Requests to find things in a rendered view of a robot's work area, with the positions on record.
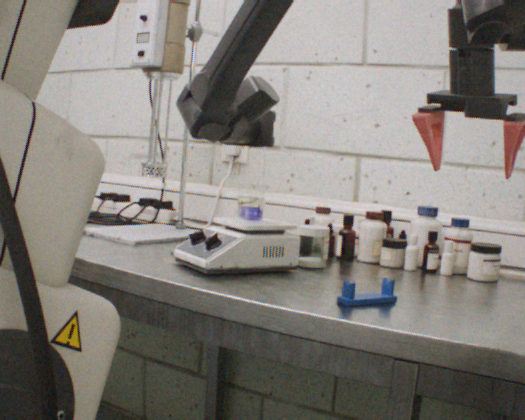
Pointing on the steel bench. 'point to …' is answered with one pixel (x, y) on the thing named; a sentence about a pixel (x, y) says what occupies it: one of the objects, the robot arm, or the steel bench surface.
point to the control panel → (205, 244)
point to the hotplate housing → (247, 252)
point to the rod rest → (367, 294)
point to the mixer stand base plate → (158, 233)
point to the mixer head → (160, 38)
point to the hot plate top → (256, 224)
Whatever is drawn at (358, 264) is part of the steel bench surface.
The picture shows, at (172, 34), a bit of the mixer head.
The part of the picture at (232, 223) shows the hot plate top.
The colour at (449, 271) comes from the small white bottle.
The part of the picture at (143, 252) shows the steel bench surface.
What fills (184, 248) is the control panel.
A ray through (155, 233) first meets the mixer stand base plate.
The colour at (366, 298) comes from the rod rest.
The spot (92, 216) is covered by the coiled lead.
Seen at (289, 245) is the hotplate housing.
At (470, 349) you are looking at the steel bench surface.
